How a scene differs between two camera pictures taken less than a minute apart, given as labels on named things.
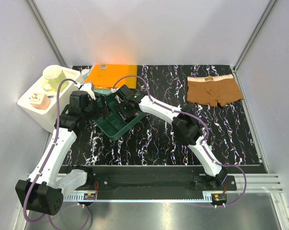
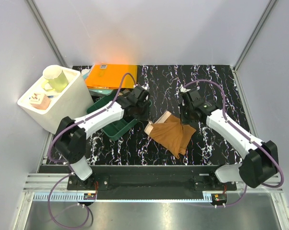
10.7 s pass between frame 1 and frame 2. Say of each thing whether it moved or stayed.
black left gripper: moved
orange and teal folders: stayed
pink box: stayed
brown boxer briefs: moved
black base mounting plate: stayed
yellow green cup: stayed
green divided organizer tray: stayed
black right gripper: moved
